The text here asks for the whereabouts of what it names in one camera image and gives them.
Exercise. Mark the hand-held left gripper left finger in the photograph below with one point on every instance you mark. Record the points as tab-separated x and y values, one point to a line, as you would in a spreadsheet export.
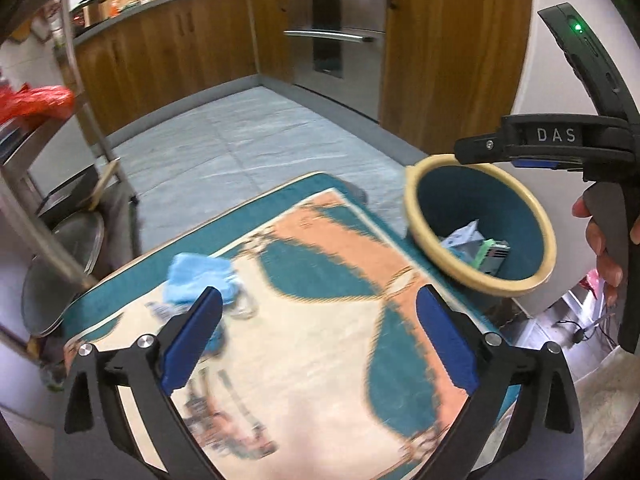
192	340

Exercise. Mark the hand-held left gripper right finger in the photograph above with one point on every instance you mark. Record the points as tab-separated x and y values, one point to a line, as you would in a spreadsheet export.
445	340

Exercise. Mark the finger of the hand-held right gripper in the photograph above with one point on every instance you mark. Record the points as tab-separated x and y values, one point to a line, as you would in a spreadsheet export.
482	147

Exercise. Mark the teal bin with yellow rim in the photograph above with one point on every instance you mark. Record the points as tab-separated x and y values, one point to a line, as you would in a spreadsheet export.
450	195

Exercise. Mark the light blue face mask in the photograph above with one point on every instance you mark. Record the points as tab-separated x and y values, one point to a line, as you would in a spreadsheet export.
197	272

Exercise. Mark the person's right hand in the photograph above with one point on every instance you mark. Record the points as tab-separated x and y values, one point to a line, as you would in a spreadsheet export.
597	242

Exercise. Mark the pale crumpled paper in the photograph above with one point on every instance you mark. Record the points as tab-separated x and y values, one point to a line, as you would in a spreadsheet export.
462	235

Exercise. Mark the tall wooden cabinet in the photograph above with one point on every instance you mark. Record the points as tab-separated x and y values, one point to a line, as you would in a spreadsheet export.
450	60

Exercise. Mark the small green white box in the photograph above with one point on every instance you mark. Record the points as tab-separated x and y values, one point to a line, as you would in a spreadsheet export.
492	256

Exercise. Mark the teal orange quilted mat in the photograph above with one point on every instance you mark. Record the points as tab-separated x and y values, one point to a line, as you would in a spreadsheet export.
320	260

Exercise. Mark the stainless steel oven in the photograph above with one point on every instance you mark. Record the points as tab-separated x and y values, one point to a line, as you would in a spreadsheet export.
350	60

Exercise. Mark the stainless steel cart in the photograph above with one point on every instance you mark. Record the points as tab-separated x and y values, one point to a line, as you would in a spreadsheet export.
50	245

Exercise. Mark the wooden base cabinets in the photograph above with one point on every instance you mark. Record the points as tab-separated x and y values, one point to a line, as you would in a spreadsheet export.
175	60

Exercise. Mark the red plastic bag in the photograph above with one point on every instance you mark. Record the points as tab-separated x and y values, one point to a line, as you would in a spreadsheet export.
35	102

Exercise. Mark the grey kitchen countertop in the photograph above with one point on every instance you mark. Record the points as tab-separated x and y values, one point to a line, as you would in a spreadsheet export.
165	2

